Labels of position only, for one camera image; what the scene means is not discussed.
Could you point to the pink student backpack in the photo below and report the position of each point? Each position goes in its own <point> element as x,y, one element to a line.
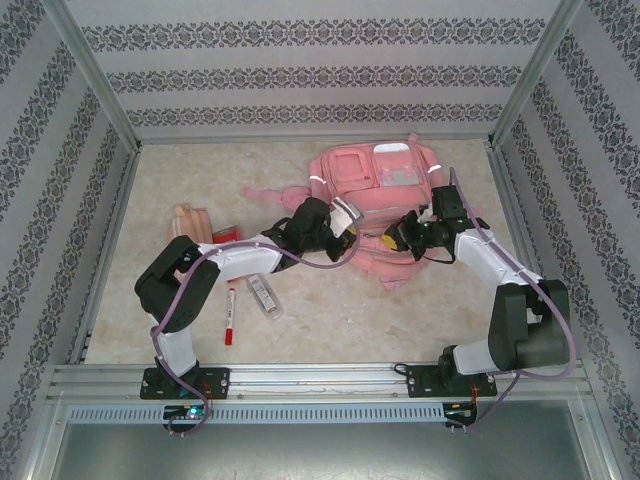
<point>350,180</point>

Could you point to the red stationery packet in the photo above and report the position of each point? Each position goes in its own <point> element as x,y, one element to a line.
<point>227,236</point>

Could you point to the clear plastic refill box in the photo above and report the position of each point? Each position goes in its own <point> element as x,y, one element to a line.
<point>264,297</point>

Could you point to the pink striped pencil case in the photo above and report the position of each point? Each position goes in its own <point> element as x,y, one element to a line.
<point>192,222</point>

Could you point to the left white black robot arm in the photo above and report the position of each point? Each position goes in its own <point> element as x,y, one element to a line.
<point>170,290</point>

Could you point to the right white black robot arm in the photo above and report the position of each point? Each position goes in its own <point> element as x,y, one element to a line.
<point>520,330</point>

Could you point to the red white marker pen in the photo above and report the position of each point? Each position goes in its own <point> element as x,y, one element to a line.
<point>230,315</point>

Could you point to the right controller board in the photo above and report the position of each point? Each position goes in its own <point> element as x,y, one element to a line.
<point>460,414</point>

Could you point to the controller board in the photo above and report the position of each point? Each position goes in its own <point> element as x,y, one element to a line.
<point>460,414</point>
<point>185,412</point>

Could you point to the grey metal panel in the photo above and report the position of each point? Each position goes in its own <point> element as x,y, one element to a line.
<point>320,455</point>

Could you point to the left controller board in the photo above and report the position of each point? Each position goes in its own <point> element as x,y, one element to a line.
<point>185,412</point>

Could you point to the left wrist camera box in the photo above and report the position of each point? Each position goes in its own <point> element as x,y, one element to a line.
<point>342,215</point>

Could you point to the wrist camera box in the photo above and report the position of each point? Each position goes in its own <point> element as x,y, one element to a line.
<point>426,215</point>
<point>342,215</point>

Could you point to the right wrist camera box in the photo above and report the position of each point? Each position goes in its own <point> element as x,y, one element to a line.
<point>426,215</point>

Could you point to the aluminium side frame beam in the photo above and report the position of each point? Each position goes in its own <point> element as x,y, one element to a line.
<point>501,165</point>
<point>114,210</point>

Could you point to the aluminium rear frame beam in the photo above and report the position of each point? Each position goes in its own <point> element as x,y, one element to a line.
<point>225,140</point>

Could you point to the aluminium mounting rail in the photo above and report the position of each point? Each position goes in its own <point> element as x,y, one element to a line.
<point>320,380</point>

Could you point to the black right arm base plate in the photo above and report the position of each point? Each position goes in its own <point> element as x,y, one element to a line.
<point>417,382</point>

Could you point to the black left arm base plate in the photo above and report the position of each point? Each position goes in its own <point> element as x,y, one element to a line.
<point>220,382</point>

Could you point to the aluminium frame post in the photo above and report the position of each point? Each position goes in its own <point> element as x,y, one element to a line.
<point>92,65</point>
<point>538,65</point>

